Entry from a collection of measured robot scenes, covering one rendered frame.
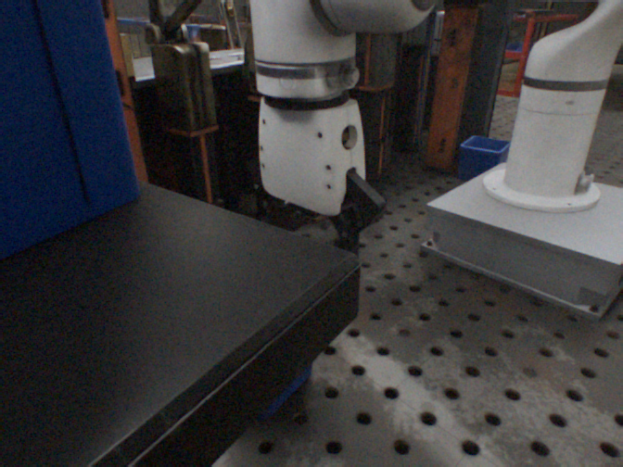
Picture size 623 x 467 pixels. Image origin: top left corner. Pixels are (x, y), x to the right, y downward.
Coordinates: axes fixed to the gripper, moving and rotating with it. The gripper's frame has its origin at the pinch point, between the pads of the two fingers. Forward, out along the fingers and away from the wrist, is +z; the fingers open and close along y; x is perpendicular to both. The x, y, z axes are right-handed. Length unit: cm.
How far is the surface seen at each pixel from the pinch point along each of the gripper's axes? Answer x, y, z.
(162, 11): -8.3, 33.1, -20.4
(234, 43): -46, 64, -10
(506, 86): -464, 139, 83
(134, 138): 0.6, 31.7, -5.4
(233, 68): -24.8, 39.8, -10.2
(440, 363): -11.0, -11.6, 18.7
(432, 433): -1.0, -15.6, 18.2
